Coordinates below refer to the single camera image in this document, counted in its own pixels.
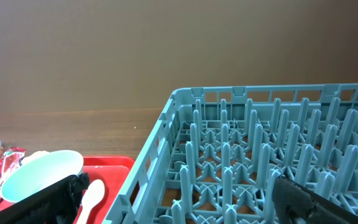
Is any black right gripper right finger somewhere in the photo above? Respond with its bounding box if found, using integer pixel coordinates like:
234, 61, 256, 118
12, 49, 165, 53
272, 176, 358, 224

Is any red plastic tray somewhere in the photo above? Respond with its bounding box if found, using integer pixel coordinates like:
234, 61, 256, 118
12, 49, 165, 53
83, 156, 134, 224

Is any green bowl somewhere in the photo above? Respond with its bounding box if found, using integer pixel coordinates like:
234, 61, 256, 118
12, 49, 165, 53
1, 150, 84, 203

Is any white plastic spoon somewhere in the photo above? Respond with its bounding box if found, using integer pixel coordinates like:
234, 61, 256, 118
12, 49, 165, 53
76, 179, 105, 224

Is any grey-blue dishwasher rack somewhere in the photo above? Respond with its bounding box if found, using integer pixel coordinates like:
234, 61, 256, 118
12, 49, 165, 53
103, 83, 358, 223

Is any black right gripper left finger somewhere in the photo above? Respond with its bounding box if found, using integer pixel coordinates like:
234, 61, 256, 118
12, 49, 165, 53
0, 173, 90, 224

